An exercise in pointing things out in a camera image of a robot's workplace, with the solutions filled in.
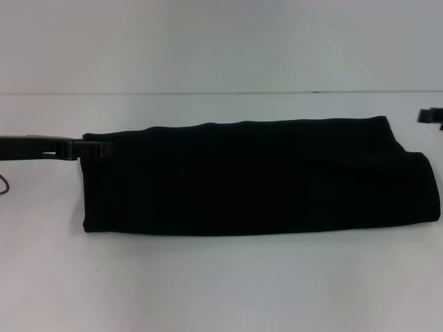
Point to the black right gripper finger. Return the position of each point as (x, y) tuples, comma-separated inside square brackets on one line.
[(427, 115)]

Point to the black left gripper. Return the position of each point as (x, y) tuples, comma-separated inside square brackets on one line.
[(31, 147)]

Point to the black t-shirt with beige print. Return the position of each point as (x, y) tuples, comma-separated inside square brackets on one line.
[(259, 173)]

